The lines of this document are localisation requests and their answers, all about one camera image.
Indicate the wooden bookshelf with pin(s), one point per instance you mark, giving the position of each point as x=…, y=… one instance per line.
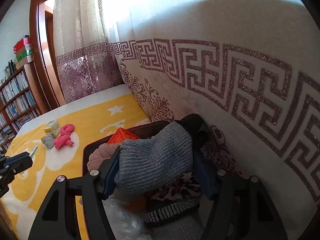
x=33, y=85

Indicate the dusty pink scalloped plush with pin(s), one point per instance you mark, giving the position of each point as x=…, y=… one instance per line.
x=100, y=157

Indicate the pink coiled foam curler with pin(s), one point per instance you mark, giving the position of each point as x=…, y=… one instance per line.
x=68, y=128

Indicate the clear plastic bag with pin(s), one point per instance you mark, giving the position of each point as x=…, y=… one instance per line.
x=120, y=220

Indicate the black thermos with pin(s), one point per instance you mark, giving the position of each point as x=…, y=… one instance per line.
x=11, y=65

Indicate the green gift box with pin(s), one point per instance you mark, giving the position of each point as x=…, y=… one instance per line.
x=23, y=54

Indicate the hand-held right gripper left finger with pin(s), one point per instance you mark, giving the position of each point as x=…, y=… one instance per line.
x=110, y=177

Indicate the red cardboard box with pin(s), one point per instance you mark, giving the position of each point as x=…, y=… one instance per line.
x=86, y=155

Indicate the small yellow carton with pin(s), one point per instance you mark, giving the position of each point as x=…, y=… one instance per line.
x=52, y=128

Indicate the rows of books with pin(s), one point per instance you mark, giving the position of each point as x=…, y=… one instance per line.
x=15, y=97

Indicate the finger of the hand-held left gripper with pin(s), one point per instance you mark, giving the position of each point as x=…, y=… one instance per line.
x=17, y=161
x=5, y=185

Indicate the yellow printed blanket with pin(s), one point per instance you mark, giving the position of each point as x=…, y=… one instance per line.
x=62, y=170

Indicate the tan cardboard box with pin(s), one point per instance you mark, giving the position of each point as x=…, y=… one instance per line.
x=23, y=63

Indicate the pink leopard print mitten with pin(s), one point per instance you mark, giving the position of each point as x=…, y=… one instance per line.
x=175, y=187

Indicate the white bed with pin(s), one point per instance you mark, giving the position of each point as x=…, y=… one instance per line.
x=87, y=100

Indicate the grey glove with black fingers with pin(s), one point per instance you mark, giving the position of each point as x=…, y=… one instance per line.
x=155, y=160

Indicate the small silver clip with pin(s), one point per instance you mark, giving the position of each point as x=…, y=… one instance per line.
x=33, y=151

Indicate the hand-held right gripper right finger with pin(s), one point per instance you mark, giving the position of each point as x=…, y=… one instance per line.
x=203, y=177

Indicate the sheer purple patterned curtain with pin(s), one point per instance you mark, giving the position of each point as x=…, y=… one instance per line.
x=82, y=75

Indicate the grey glove with striped cuff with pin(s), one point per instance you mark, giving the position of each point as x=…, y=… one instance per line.
x=172, y=210

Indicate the beige patterned curtain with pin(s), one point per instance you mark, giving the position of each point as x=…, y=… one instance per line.
x=225, y=92

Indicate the wooden door frame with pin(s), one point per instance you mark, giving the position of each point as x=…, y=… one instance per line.
x=37, y=42

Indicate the pink twisted foam curler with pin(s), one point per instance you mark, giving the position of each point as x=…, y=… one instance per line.
x=63, y=142

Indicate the grey foam curler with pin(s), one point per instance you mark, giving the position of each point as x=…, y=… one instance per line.
x=48, y=141

